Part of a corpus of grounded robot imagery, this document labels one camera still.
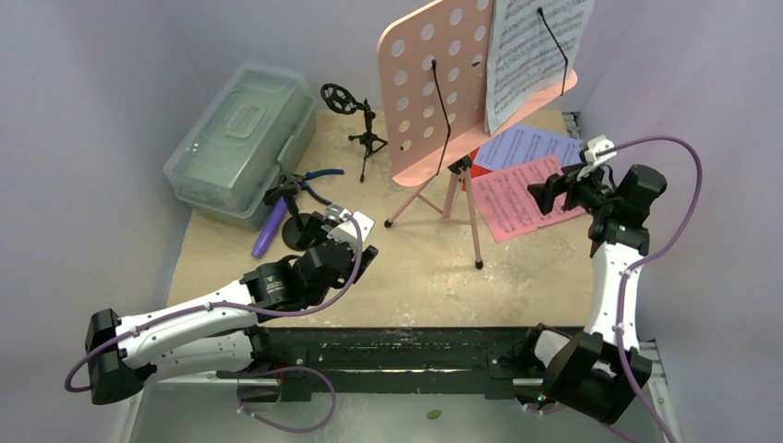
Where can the pink sheet music page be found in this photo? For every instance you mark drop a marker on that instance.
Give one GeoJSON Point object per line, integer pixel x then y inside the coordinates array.
{"type": "Point", "coordinates": [507, 207]}

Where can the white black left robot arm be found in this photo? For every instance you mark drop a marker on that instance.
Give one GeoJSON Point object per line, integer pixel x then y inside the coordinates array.
{"type": "Point", "coordinates": [220, 331]}

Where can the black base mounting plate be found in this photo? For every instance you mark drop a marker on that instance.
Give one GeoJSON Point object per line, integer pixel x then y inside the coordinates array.
{"type": "Point", "coordinates": [296, 363]}

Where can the black silver condenser microphone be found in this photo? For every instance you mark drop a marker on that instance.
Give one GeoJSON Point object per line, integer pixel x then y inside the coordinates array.
{"type": "Point", "coordinates": [330, 219]}

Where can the clear green plastic storage box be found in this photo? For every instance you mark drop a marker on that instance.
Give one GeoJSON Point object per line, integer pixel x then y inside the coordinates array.
{"type": "Point", "coordinates": [255, 131]}

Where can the blue-handled pliers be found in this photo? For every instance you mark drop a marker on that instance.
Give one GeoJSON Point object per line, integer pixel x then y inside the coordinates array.
{"type": "Point", "coordinates": [305, 180]}

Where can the aluminium front frame rail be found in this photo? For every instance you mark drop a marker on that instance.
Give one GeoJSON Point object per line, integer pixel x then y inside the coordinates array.
{"type": "Point", "coordinates": [205, 408]}

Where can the white sheet music page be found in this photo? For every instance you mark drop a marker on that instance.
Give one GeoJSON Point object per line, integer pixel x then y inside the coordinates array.
{"type": "Point", "coordinates": [532, 46]}

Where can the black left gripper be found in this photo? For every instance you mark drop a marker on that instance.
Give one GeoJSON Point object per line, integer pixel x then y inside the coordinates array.
{"type": "Point", "coordinates": [313, 232]}

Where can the lavender sheet music page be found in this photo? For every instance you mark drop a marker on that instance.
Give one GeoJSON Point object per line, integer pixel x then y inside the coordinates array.
{"type": "Point", "coordinates": [521, 144]}

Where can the pink music stand tripod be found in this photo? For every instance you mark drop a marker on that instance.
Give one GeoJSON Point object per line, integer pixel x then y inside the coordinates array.
{"type": "Point", "coordinates": [432, 70]}

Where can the red sheet music page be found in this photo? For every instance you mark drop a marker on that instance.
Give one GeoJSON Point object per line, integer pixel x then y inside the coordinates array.
{"type": "Point", "coordinates": [476, 170]}

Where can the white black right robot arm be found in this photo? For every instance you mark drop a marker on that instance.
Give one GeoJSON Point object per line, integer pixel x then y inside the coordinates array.
{"type": "Point", "coordinates": [595, 371]}

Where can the purple toy microphone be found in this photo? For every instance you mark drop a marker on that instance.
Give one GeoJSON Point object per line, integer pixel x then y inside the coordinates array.
{"type": "Point", "coordinates": [269, 229]}

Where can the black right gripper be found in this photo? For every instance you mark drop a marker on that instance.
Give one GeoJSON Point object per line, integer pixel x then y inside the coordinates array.
{"type": "Point", "coordinates": [569, 190]}

